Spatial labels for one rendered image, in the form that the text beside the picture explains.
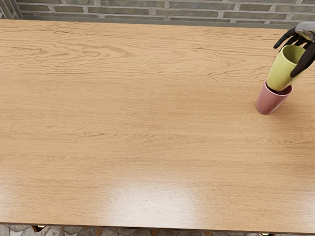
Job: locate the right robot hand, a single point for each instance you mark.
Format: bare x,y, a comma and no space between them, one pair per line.
307,29

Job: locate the yellow-green cup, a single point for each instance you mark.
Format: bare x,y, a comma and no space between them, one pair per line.
281,71

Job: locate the pink cup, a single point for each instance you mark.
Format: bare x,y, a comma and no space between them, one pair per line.
269,102

